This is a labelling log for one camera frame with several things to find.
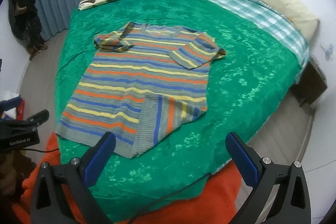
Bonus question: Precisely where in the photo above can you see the hanging dark clothes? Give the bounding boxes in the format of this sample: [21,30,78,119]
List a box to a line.
[9,0,48,59]

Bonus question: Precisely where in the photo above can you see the orange fuzzy blanket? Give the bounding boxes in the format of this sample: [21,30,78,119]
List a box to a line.
[11,131,242,224]

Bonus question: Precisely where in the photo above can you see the teal checked bed sheet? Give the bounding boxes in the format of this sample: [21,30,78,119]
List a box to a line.
[208,0,310,67]

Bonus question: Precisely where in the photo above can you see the dark wooden nightstand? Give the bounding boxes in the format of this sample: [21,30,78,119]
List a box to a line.
[290,57,327,107]

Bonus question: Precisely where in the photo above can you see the striped knit sweater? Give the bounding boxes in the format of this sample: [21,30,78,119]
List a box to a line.
[55,22,226,159]

